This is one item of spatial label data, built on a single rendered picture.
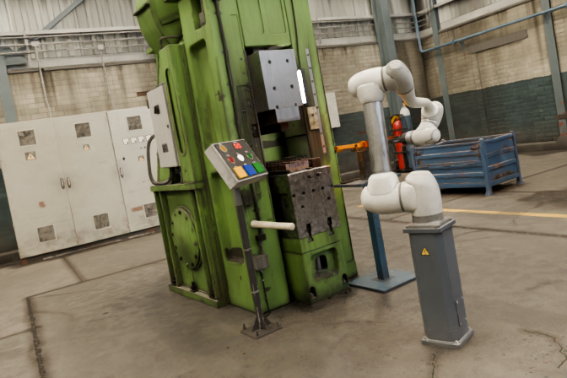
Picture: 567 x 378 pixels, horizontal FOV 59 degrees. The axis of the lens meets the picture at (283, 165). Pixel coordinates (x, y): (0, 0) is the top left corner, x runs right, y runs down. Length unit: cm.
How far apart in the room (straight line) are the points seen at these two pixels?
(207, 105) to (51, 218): 504
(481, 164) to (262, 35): 393
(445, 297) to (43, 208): 669
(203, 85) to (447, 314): 224
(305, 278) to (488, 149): 395
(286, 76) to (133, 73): 610
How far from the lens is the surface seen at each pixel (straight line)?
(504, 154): 720
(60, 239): 839
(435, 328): 274
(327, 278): 361
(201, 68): 374
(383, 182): 259
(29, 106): 907
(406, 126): 1070
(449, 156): 704
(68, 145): 838
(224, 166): 292
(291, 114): 349
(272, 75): 346
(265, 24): 370
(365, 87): 265
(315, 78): 387
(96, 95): 920
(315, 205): 349
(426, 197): 255
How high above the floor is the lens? 116
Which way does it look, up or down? 3 degrees down
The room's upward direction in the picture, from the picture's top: 10 degrees counter-clockwise
